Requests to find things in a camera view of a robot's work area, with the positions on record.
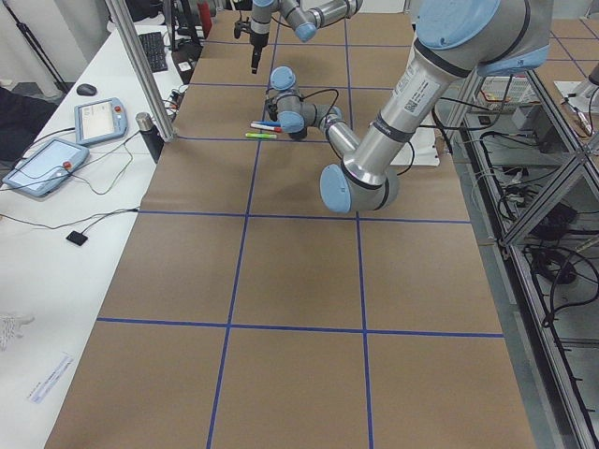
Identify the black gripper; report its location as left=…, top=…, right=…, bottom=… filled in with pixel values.
left=250, top=31, right=266, bottom=75

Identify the blue highlighter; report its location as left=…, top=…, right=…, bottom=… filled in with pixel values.
left=250, top=122, right=281, bottom=129

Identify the red white marker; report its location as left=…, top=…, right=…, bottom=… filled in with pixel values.
left=250, top=123, right=283, bottom=133

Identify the green highlighter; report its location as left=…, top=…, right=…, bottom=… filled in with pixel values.
left=244, top=133, right=278, bottom=140

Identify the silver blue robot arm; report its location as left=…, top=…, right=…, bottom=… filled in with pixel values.
left=238, top=0, right=363, bottom=74
left=265, top=0, right=553, bottom=213

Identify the black keyboard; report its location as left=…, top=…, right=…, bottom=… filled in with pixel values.
left=138, top=32, right=168, bottom=73

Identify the dark water bottle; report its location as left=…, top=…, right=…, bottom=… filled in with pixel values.
left=135, top=111, right=164, bottom=164

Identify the far teach pendant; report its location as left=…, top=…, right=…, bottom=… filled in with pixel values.
left=74, top=97, right=128, bottom=146

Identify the teach pendant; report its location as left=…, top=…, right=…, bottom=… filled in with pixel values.
left=2, top=138, right=90, bottom=198
left=74, top=97, right=128, bottom=146

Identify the black computer mouse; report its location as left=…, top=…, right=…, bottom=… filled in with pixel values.
left=76, top=83, right=97, bottom=96

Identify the white column base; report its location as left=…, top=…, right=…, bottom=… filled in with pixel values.
left=391, top=128, right=440, bottom=167

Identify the near teach pendant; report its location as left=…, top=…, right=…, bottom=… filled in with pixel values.
left=2, top=138, right=90, bottom=198

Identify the small black pad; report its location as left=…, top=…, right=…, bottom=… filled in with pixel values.
left=66, top=230, right=88, bottom=247

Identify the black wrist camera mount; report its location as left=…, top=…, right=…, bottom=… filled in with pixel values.
left=265, top=96, right=280, bottom=123
left=233, top=19, right=251, bottom=39

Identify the black camera cable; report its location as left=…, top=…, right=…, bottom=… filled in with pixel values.
left=299, top=88, right=341, bottom=116

